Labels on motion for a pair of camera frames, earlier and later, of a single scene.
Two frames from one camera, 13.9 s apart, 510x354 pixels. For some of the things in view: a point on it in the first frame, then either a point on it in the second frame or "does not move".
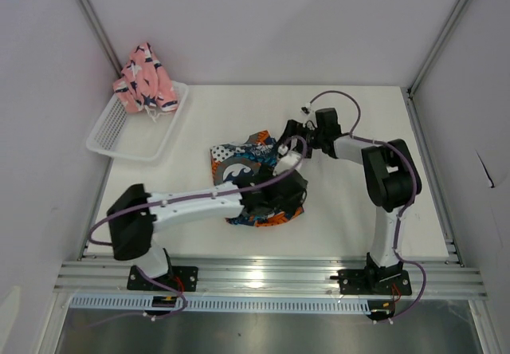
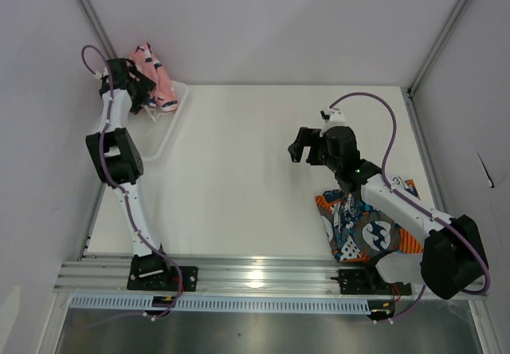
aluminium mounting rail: (267, 279) does not move
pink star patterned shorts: (143, 83) does not move
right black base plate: (392, 281) does not move
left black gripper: (289, 206) -> (145, 86)
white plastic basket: (139, 135) does not move
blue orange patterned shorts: (245, 164) -> (358, 232)
